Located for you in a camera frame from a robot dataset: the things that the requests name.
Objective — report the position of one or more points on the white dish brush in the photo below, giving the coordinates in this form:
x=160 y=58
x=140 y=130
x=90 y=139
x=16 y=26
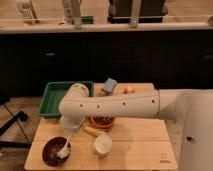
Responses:
x=64 y=152

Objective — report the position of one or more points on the purple bowl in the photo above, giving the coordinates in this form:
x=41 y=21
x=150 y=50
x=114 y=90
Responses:
x=50 y=150

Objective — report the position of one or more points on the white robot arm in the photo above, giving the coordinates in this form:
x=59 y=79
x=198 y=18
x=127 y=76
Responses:
x=192 y=107

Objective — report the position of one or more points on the orange bowl of beans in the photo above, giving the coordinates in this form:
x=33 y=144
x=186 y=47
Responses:
x=102 y=122

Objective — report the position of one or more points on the blue sponge block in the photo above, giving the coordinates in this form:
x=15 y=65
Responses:
x=109 y=86

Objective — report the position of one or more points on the small orange fruit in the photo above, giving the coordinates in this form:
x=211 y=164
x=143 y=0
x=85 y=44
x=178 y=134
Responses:
x=129 y=89

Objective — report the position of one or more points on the yellow banana toy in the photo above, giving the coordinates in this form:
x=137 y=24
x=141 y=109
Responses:
x=91 y=130

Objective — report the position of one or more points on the white round cup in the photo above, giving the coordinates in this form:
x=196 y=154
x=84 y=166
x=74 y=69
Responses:
x=103 y=144

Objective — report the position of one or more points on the green plastic tray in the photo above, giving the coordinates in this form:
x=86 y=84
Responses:
x=51 y=98

